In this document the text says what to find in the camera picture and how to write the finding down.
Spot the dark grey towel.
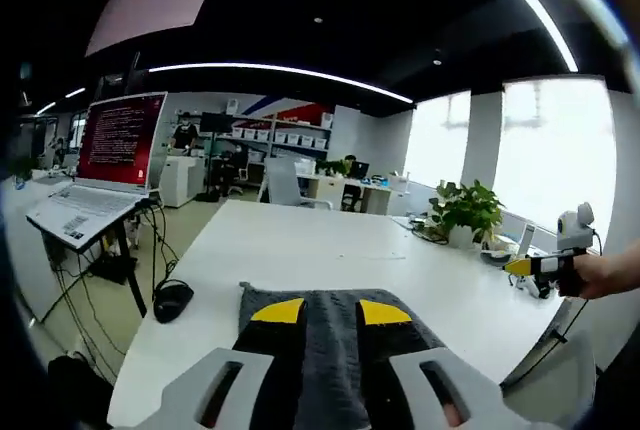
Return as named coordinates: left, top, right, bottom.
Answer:
left=238, top=282, right=447, bottom=430

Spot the person's right hand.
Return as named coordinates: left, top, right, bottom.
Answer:
left=574, top=255, right=609, bottom=300

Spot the white game controller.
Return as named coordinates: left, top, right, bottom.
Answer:
left=509, top=272, right=554, bottom=300

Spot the green potted plant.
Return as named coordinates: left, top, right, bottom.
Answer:
left=428, top=179, right=506, bottom=251

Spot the grey office chair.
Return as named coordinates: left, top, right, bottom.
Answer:
left=499, top=328, right=599, bottom=427

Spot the black computer mouse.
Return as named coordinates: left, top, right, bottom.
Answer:
left=152, top=278, right=195, bottom=324

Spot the black laptop stand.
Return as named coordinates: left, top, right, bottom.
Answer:
left=42, top=199, right=149, bottom=320

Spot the white background desk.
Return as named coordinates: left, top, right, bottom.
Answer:
left=297, top=172, right=410, bottom=217

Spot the white office chair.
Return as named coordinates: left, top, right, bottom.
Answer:
left=257, top=157, right=334, bottom=210

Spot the white cabinet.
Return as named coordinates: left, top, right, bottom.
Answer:
left=159, top=152, right=207, bottom=209

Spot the shelf with white bins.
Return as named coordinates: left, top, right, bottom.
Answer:
left=230, top=109, right=334, bottom=167

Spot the black monitor on stand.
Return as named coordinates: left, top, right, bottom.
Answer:
left=199, top=112, right=235, bottom=134

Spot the white laptop with red screen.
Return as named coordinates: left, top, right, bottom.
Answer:
left=25, top=92, right=169, bottom=251

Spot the long ceiling light strip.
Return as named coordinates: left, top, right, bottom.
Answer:
left=148, top=63, right=414, bottom=104

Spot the pale pink board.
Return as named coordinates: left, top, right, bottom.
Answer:
left=84, top=0, right=236, bottom=59

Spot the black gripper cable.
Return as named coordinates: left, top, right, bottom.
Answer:
left=549, top=229, right=604, bottom=347

